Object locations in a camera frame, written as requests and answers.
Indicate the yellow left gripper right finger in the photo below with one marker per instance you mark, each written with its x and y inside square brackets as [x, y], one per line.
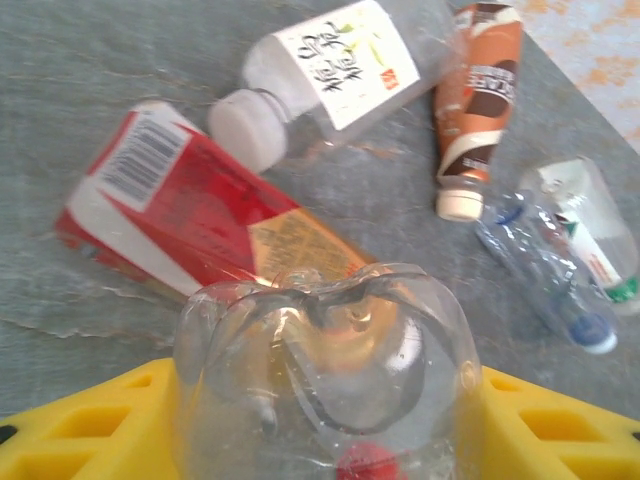
[500, 440]

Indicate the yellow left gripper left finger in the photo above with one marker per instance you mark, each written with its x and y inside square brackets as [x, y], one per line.
[150, 425]

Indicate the crushed clear bottle blue cap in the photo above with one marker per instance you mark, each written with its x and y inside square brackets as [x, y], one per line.
[540, 270]

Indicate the clear bottle with red cap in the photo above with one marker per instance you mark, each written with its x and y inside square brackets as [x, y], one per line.
[325, 400]

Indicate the red label plastic bottle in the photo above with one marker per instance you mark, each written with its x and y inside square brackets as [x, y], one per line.
[190, 210]

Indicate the white label bottle white cap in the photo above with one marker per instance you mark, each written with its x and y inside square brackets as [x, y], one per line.
[340, 65]

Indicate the clear bottle with green cap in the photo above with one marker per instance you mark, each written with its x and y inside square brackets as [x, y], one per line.
[585, 210]

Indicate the brown label bottle cream cap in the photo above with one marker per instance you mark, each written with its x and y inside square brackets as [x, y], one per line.
[475, 100]

